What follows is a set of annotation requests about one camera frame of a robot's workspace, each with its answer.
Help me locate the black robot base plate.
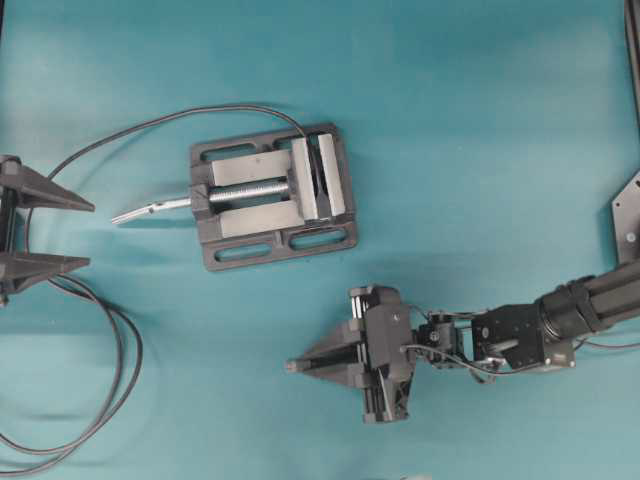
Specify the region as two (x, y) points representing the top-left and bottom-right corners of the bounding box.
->
(611, 173), (639, 295)

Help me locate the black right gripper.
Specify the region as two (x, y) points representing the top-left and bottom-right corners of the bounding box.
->
(286, 285), (415, 424)

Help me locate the black drill press vise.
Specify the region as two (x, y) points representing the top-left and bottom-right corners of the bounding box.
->
(189, 123), (358, 271)

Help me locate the black frame rail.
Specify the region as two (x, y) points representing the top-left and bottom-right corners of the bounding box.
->
(624, 0), (640, 113)

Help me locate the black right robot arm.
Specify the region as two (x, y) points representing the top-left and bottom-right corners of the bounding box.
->
(286, 261), (639, 424)

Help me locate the black USB cable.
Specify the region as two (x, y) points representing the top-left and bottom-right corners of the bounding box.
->
(0, 103), (307, 475)

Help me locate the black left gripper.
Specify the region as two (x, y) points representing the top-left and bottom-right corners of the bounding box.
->
(1, 155), (95, 305)

